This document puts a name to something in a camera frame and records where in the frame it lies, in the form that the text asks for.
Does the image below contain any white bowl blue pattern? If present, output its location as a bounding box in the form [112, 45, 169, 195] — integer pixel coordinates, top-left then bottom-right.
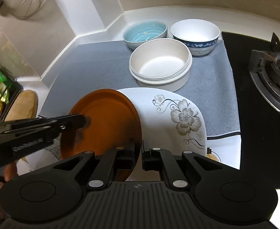
[170, 19, 221, 57]

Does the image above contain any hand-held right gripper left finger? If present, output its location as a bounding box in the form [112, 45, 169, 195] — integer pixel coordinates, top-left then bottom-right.
[50, 139, 136, 189]

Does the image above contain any wooden cutting board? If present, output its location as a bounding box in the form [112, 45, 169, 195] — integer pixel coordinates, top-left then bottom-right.
[5, 90, 39, 122]

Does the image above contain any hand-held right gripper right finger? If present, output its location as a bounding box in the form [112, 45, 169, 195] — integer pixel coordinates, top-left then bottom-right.
[142, 139, 224, 189]

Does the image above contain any black wire rack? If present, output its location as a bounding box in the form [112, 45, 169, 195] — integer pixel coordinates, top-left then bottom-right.
[0, 52, 24, 127]

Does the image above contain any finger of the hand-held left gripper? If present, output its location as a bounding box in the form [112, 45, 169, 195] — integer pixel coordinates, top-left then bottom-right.
[2, 114, 87, 159]

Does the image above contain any grey mat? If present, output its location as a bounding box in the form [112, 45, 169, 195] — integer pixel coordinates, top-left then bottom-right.
[38, 39, 240, 137]

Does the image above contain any light blue ribbed bowl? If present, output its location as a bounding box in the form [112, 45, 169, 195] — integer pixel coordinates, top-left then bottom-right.
[123, 20, 168, 50]

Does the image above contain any white geometric print cloth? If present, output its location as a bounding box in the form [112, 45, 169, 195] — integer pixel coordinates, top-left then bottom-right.
[16, 131, 241, 172]

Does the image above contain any brown round plate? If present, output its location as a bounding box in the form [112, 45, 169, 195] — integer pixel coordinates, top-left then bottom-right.
[60, 89, 143, 182]

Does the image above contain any gas stove burner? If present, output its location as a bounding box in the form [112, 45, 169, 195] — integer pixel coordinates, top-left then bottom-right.
[248, 32, 280, 120]

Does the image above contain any white floral plate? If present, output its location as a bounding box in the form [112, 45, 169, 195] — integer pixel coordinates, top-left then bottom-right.
[116, 87, 207, 182]

